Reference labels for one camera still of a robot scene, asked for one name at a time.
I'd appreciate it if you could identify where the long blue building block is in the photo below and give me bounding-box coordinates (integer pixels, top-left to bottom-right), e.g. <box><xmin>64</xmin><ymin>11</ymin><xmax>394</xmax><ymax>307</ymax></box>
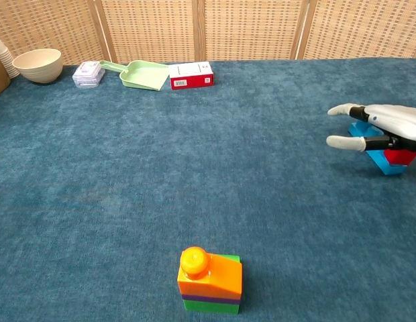
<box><xmin>348</xmin><ymin>121</ymin><xmax>407</xmax><ymax>176</ymax></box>

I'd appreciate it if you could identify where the clear plastic lidded box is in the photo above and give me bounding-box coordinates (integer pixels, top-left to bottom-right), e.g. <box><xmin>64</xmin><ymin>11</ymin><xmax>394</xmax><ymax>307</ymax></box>
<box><xmin>72</xmin><ymin>61</ymin><xmax>106</xmax><ymax>89</ymax></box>

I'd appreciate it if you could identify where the stack of paper cups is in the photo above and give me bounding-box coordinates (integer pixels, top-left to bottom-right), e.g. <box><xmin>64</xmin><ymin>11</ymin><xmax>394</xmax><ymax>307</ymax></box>
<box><xmin>0</xmin><ymin>32</ymin><xmax>20</xmax><ymax>79</ymax></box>

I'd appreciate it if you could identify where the wicker folding screen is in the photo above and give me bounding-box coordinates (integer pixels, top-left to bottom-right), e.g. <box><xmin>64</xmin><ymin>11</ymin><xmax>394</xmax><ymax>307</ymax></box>
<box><xmin>0</xmin><ymin>0</ymin><xmax>416</xmax><ymax>66</ymax></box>

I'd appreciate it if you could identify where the orange sloped building block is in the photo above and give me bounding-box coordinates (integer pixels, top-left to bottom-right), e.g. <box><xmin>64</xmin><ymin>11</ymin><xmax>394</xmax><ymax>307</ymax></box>
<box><xmin>176</xmin><ymin>246</ymin><xmax>244</xmax><ymax>299</ymax></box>

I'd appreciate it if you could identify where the red and white carton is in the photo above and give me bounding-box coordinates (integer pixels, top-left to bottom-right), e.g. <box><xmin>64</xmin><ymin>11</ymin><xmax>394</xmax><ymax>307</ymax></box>
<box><xmin>168</xmin><ymin>61</ymin><xmax>215</xmax><ymax>91</ymax></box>

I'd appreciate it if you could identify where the light green plastic dustpan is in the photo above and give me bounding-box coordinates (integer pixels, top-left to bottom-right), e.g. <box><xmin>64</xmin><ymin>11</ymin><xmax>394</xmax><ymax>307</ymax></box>
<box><xmin>99</xmin><ymin>60</ymin><xmax>170</xmax><ymax>92</ymax></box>

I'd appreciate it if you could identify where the thin purple building block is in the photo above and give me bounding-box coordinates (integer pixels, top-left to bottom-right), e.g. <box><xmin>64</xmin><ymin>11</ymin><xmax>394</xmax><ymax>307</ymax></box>
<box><xmin>180</xmin><ymin>292</ymin><xmax>242</xmax><ymax>306</ymax></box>

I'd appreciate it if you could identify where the small red building block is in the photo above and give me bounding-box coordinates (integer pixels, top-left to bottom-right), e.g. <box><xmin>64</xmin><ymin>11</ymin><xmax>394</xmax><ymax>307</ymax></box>
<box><xmin>383</xmin><ymin>149</ymin><xmax>416</xmax><ymax>167</ymax></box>

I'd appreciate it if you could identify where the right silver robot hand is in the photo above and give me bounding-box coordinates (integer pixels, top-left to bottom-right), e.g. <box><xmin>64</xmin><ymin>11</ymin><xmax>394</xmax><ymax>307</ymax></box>
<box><xmin>326</xmin><ymin>103</ymin><xmax>416</xmax><ymax>187</ymax></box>

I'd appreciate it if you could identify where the beige ribbed bowl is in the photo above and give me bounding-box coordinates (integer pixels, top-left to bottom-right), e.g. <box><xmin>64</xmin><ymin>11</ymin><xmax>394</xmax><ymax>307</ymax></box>
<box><xmin>12</xmin><ymin>48</ymin><xmax>64</xmax><ymax>85</ymax></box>

